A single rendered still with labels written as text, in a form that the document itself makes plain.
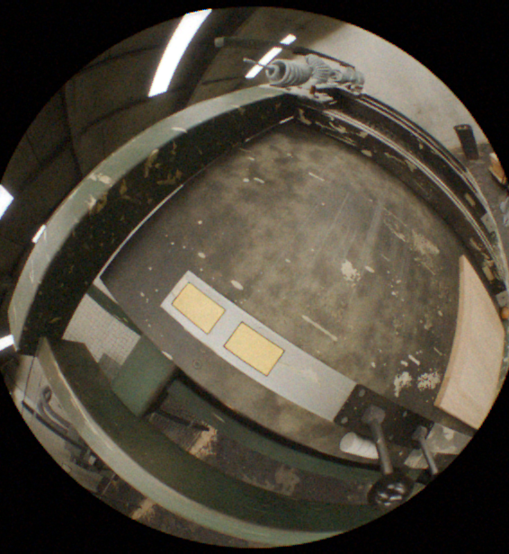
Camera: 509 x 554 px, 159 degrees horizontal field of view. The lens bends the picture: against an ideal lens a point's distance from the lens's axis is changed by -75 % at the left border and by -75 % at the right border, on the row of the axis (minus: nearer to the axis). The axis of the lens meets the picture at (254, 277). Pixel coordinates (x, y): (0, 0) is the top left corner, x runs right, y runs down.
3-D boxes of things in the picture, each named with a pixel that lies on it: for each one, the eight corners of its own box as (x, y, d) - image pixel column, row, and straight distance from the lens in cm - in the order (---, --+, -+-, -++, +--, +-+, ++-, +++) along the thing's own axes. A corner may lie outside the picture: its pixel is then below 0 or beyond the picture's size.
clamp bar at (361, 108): (490, 236, 133) (514, 214, 131) (314, 97, 107) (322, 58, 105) (486, 225, 140) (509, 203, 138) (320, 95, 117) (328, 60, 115)
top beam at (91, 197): (54, 361, 44) (15, 355, 39) (40, 325, 50) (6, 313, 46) (361, 95, 196) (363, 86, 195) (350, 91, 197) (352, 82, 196)
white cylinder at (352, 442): (335, 445, 30) (370, 455, 35) (344, 454, 27) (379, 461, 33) (348, 428, 29) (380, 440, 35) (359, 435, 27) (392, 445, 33)
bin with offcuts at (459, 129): (485, 158, 493) (476, 127, 475) (468, 161, 476) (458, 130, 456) (476, 151, 538) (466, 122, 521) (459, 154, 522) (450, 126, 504)
